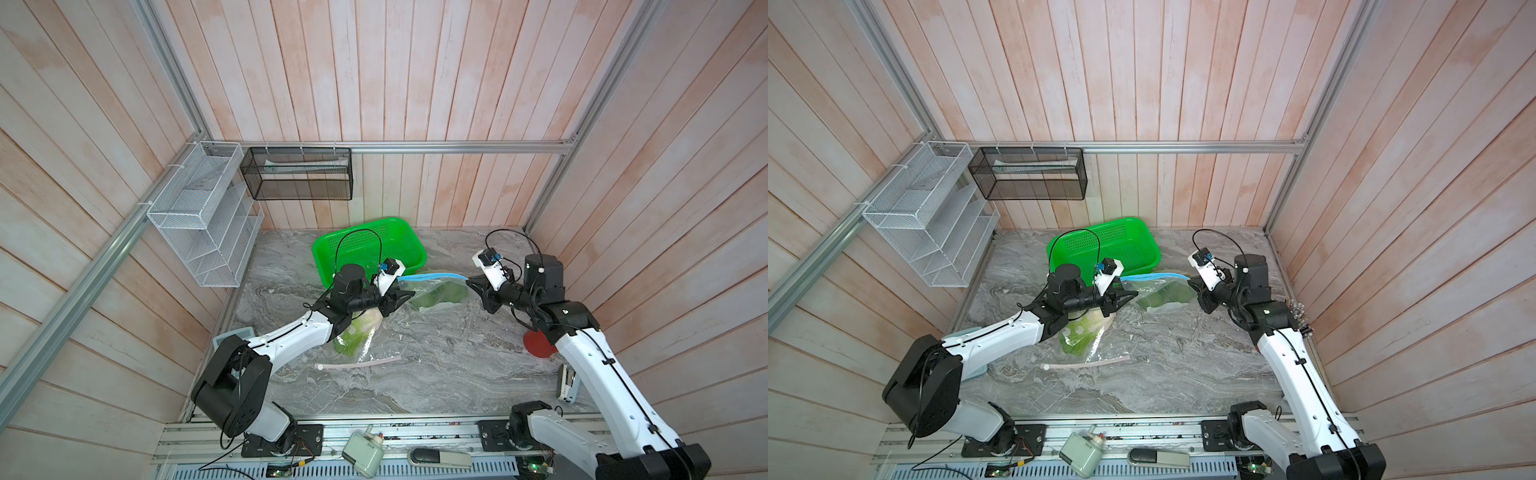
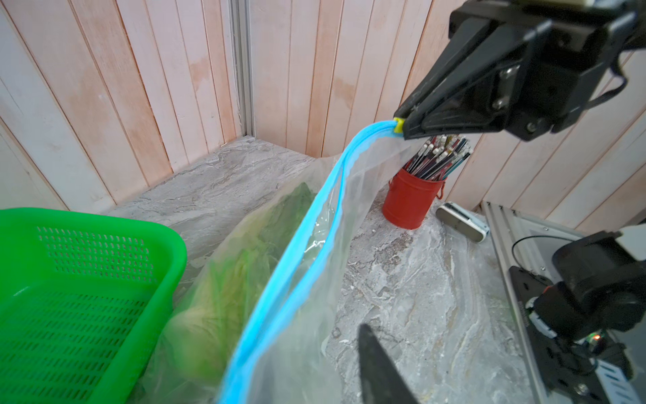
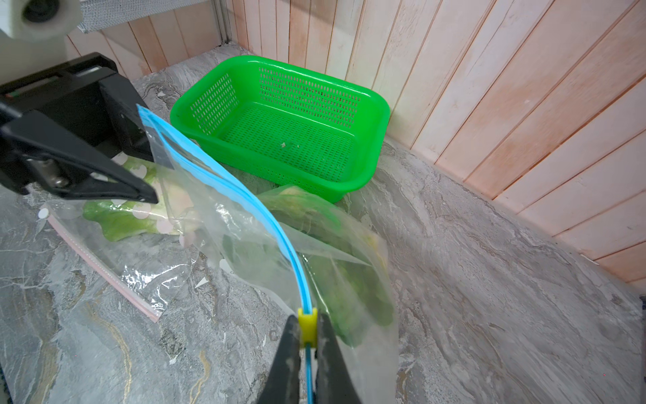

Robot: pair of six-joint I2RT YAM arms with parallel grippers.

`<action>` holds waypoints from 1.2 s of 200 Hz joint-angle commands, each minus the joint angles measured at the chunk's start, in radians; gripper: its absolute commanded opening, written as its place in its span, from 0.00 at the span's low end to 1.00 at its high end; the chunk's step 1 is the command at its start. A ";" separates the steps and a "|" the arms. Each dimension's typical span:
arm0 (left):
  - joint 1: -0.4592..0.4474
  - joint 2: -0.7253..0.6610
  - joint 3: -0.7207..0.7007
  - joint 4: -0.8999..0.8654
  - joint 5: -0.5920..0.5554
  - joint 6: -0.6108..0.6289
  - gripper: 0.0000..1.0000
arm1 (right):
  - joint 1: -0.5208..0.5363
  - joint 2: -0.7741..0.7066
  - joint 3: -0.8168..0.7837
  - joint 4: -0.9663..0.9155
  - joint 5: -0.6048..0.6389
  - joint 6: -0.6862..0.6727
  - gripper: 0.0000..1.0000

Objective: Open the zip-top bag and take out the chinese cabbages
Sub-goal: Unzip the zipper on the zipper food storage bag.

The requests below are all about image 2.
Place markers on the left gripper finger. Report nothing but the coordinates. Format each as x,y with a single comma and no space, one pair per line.
380,379

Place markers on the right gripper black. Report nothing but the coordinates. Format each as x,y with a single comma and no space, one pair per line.
527,67

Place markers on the clear zip bag blue seal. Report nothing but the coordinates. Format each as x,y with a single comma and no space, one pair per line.
280,357

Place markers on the chinese cabbage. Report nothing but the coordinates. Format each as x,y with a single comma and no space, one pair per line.
202,335

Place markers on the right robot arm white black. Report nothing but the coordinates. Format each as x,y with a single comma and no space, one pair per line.
601,288

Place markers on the red pen holder cup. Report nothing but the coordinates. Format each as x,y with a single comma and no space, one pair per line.
409,199

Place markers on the green plastic basket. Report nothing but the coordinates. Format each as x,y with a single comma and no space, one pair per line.
84,299

